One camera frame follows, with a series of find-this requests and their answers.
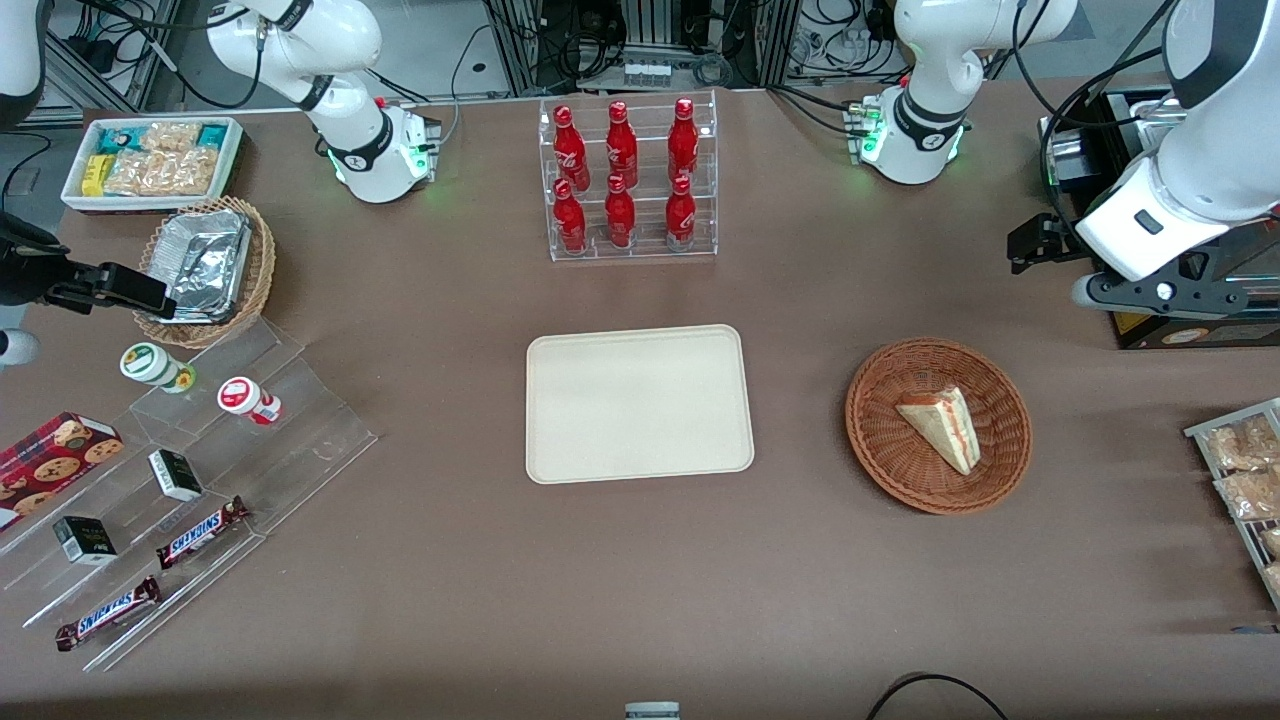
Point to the clear bag of pastries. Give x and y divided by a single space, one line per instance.
1271 542
1250 495
1240 445
1274 580

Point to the stacked aluminium foil containers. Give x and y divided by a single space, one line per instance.
205 260

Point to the small black carton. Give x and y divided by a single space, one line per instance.
84 540
176 475

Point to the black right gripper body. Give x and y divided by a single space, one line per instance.
22 272

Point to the clear bag of crackers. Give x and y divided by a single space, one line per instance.
188 171
170 136
132 174

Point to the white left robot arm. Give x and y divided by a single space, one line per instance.
920 120

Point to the beige plastic serving tray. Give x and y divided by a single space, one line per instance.
640 405

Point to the teal snack packet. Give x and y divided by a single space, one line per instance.
118 140
212 135

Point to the Snickers chocolate bar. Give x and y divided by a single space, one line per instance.
200 533
108 613

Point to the red cookie box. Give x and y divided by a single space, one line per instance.
50 465

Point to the yellow snack packet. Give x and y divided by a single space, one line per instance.
94 175

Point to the white rectangular snack bin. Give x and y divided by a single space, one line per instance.
72 195

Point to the clear acrylic stepped shelf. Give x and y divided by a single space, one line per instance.
300 440

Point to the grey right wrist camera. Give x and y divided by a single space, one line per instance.
15 347

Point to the red cola bottle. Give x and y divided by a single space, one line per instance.
621 148
570 222
569 150
620 218
683 145
681 218

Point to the green lid yogurt bottle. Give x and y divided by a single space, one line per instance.
148 364

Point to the red lid yogurt bottle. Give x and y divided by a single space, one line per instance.
242 397

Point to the clear acrylic bottle rack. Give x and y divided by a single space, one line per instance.
645 250

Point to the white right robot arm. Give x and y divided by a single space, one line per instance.
370 150

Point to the brown round wicker basket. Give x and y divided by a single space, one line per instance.
890 450

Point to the black food warmer cabinet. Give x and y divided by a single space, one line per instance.
1150 335

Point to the triangular sandwich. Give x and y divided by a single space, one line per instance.
945 425

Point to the tan wicker basket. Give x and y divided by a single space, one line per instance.
262 270

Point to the small grey device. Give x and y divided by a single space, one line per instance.
652 712

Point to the white power strip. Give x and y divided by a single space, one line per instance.
648 75

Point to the aluminium frame rack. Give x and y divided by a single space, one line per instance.
520 50

